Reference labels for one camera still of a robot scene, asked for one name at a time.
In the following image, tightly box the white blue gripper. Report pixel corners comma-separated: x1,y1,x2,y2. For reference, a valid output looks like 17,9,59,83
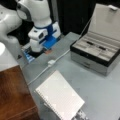
28,22,61,53

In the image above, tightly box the black drawer box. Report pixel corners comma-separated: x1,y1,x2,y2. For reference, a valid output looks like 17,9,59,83
70,4,120,75

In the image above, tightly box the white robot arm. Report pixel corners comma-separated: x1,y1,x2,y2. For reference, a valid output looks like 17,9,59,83
17,0,61,53

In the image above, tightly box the white second robot base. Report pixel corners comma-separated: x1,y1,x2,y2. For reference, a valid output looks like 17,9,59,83
0,4,22,60

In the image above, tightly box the white lamp shade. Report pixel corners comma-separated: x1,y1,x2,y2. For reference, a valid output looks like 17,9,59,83
0,42,18,72

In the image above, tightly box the white tilted panel board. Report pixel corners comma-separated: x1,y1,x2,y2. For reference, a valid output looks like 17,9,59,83
35,70,85,120

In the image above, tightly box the white cable with connector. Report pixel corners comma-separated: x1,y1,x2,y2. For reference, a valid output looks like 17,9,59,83
27,49,72,87

